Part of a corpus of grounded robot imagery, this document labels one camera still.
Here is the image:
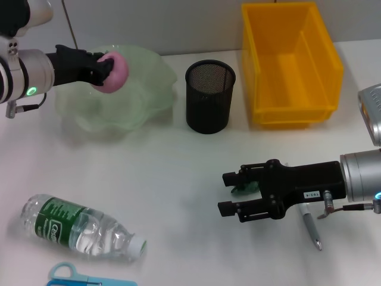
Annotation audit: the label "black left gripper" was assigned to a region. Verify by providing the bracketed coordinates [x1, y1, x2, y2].
[44, 44, 115, 87]

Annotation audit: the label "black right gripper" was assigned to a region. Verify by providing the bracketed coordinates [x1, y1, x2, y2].
[217, 159, 348, 223]

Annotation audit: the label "pink toy peach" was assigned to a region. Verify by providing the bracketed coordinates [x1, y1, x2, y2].
[90, 51, 129, 94]

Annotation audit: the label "green plastic wrapper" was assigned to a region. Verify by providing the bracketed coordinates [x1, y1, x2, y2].
[230, 182, 260, 197]

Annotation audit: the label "clear green-label water bottle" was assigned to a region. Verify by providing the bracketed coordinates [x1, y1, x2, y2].
[20, 193, 148, 265]

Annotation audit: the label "silver ballpoint pen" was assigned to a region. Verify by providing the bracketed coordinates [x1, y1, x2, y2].
[297, 204, 323, 251]

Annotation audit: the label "black mesh pen holder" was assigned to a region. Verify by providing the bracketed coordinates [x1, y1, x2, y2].
[185, 60, 236, 135]

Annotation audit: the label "light blue scissors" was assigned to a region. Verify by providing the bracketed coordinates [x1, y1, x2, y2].
[47, 261, 90, 282]

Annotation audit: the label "pale green wavy glass bowl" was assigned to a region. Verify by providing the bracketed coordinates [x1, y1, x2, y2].
[54, 43, 179, 133]

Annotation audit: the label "yellow plastic bin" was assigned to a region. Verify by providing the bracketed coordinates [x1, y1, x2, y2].
[241, 2, 345, 129]

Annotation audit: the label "left gripper cable with plug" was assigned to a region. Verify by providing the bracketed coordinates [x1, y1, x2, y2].
[5, 92, 48, 119]

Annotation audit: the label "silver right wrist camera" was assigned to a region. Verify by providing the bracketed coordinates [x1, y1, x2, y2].
[358, 84, 381, 147]

